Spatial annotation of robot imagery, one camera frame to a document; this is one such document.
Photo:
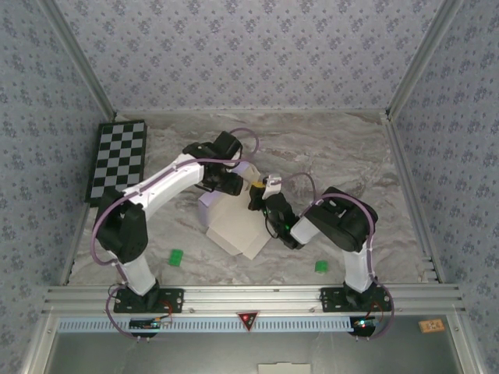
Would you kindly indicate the brown printed tag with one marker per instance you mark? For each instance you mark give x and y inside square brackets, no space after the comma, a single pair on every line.
[430,326]

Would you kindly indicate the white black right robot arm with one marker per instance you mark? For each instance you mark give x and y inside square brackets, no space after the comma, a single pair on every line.
[351,222]

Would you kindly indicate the long aluminium base rail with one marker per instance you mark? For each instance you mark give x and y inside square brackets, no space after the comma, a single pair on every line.
[249,298]

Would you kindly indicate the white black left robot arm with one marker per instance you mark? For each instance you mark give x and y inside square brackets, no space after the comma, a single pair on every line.
[167,183]

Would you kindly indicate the green toy brick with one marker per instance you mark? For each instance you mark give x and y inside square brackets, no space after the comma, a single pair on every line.
[321,267]
[176,258]

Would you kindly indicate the black grey checkerboard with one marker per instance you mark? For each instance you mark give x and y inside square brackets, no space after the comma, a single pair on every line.
[117,156]

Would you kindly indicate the white lavender paper box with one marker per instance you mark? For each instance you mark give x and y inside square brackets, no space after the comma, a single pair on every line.
[234,230]

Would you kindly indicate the aluminium frame post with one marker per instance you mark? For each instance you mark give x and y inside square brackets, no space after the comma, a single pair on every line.
[422,58]
[80,58]

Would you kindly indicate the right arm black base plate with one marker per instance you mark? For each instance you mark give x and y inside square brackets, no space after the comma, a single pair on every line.
[331,302]

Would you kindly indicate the aluminium side rail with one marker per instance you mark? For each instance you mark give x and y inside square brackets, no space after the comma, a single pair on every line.
[407,175]
[70,269]

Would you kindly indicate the red triangle sign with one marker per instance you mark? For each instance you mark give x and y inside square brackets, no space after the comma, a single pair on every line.
[248,318]

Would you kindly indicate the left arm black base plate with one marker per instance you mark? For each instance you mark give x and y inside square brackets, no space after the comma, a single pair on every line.
[171,302]

